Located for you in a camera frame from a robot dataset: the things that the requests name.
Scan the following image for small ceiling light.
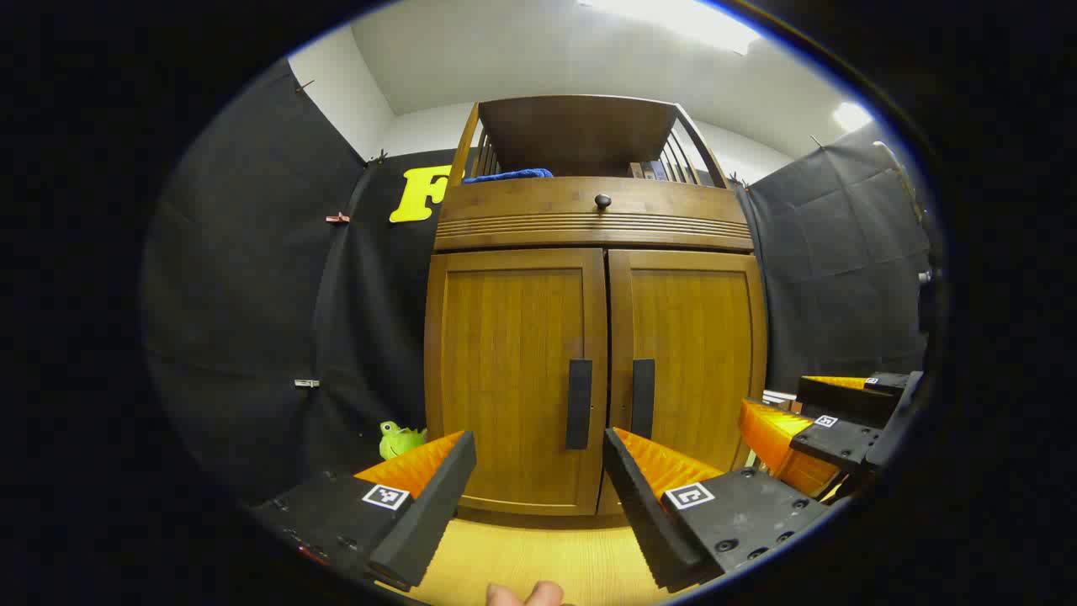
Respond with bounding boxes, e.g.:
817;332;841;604
833;101;876;134

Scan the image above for green frog toy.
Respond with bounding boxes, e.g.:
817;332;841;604
379;421;428;461

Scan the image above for wooden cabinet door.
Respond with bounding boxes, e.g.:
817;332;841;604
425;248;608;516
597;249;768;514

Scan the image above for black backdrop cloth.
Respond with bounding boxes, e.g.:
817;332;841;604
143;59;935;506

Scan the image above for wooden cabinet drawer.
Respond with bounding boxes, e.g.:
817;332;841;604
433;177;754;252

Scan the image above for blue cloth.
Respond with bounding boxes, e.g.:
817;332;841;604
463;168;554;184

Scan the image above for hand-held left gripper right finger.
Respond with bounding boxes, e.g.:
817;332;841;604
602;428;834;593

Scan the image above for wooden double-door shoe cabinet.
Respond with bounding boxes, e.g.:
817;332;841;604
423;94;768;518

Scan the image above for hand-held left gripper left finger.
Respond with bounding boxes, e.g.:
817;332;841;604
252;431;477;592

